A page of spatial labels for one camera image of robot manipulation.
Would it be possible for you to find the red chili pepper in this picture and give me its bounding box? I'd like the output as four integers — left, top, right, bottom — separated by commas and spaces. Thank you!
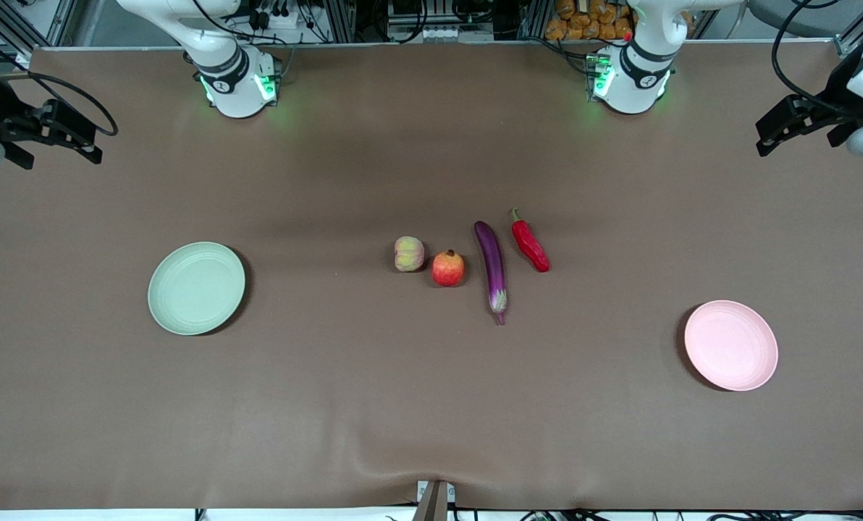
510, 208, 551, 274

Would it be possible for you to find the aluminium frame profile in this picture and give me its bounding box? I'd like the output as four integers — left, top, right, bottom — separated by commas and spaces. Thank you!
833, 0, 863, 57
323, 0, 356, 42
518, 0, 552, 41
0, 0, 77, 55

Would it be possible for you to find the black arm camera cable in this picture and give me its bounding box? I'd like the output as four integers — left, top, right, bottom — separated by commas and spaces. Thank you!
770, 0, 841, 117
26, 71, 119, 138

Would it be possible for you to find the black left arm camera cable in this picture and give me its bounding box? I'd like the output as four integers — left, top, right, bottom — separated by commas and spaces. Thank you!
770, 0, 841, 117

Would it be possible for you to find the long purple eggplant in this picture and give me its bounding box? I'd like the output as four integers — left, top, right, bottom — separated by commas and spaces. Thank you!
473, 221, 508, 326

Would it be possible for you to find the orange brown toy food pile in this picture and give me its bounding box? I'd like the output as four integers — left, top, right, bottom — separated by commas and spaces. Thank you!
545, 0, 635, 41

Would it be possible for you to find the power strip with black plugs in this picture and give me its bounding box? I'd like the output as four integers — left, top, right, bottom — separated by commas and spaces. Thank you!
247, 0, 313, 30

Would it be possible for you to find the grey metal table bracket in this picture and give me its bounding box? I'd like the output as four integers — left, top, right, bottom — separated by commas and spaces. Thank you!
413, 479, 456, 521

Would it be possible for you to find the dark grey round chair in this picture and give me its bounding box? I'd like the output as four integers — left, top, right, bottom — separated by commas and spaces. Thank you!
746, 0, 863, 38

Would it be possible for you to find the pink plate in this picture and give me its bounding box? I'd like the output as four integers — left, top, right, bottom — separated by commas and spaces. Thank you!
684, 300, 779, 392

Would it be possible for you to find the red pomegranate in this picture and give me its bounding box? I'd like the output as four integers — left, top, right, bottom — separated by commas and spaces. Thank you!
431, 249, 466, 287

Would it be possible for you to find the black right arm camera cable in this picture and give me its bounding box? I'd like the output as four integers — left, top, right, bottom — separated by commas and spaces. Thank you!
26, 71, 119, 138

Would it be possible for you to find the yellow pink peach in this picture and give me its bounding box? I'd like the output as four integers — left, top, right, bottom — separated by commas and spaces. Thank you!
394, 236, 426, 273

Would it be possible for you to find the light green plate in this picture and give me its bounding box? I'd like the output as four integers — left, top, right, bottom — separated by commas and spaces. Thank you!
148, 242, 247, 336

